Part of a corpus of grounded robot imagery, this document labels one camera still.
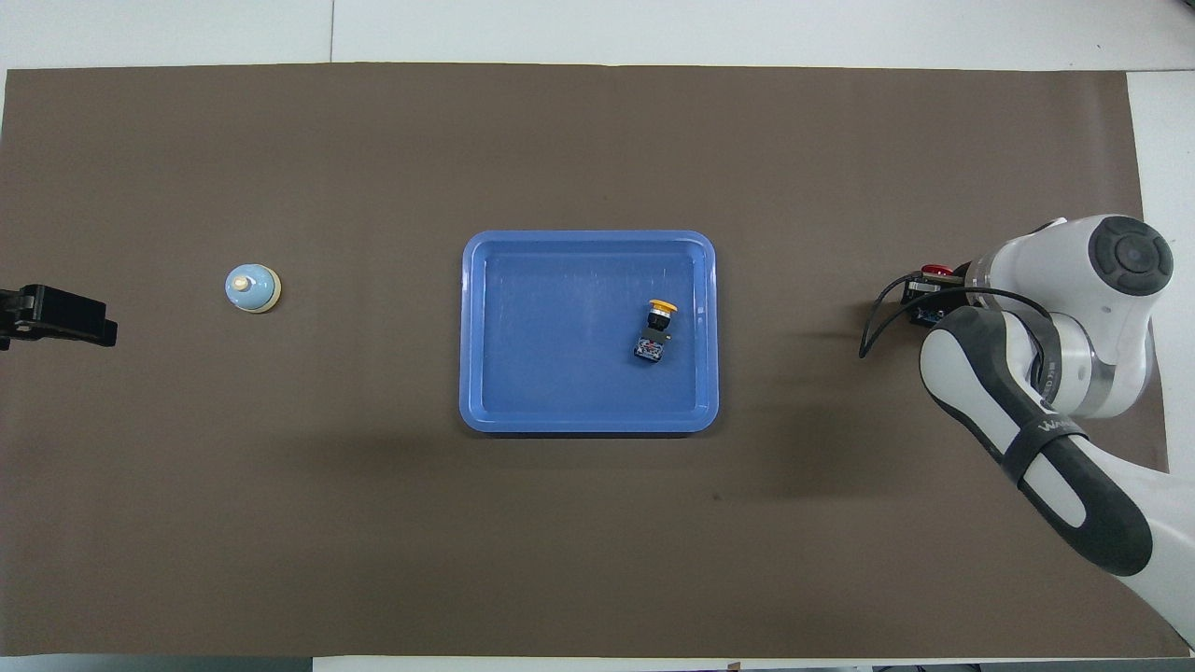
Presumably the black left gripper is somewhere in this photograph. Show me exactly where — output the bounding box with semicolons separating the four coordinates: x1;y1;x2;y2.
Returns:
0;283;120;350

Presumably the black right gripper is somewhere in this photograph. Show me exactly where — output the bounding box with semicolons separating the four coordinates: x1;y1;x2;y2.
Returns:
901;273;977;324

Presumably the red cap push button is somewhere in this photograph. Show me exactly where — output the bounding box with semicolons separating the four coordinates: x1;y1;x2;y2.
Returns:
913;264;957;328

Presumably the yellow cap push button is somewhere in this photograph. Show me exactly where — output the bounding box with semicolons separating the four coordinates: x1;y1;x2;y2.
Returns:
634;299;680;365

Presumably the light blue service bell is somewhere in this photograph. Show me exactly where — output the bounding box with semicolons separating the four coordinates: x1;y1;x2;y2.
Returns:
225;265;283;315

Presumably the blue plastic tray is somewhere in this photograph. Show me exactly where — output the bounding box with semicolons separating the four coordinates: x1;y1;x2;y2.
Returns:
458;230;720;435

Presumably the brown table mat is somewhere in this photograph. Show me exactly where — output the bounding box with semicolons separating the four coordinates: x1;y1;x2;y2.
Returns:
0;62;1173;659

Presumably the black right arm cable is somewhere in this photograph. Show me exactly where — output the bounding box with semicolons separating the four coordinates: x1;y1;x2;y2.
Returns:
858;275;1061;361

